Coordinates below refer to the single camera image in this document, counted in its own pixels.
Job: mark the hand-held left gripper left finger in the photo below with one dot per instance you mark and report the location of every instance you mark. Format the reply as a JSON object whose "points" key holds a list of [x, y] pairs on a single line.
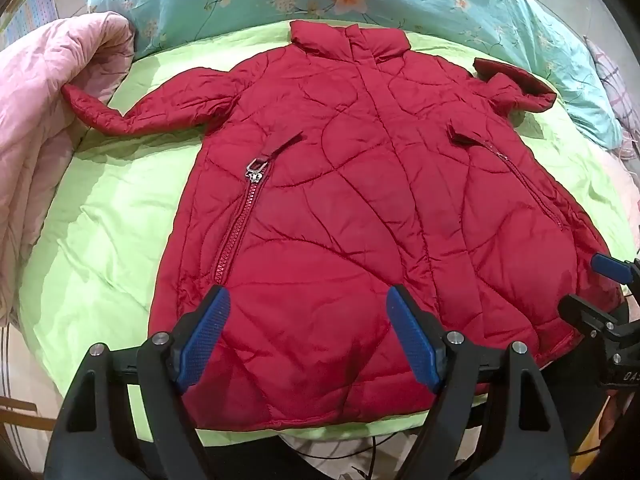
{"points": [[206, 329]]}

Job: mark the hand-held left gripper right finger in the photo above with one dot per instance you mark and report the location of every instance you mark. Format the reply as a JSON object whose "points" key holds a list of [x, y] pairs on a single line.
{"points": [[411, 332]]}

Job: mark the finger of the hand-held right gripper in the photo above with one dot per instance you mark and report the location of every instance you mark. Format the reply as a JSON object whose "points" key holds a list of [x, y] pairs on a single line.
{"points": [[607, 265], [582, 310]]}

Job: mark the red quilted jacket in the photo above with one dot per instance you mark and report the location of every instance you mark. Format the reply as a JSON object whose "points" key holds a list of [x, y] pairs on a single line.
{"points": [[350, 200]]}

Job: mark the light green bed sheet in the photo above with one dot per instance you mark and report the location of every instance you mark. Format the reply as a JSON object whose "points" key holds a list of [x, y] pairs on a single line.
{"points": [[100, 210]]}

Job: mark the pink patterned cloth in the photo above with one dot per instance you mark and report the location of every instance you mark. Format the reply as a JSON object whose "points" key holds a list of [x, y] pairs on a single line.
{"points": [[616, 90]]}

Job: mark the wooden furniture edge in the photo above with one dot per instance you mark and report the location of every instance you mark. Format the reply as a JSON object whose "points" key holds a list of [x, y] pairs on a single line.
{"points": [[25, 417]]}

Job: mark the pink quilt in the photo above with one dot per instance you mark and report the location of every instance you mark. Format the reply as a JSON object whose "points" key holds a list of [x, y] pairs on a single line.
{"points": [[30, 120]]}

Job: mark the teal floral quilt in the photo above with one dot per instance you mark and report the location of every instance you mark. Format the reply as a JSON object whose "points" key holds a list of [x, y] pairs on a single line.
{"points": [[225, 0]]}

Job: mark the colourful dotted mat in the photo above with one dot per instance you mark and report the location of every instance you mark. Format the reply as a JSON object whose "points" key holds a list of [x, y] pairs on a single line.
{"points": [[30, 12]]}

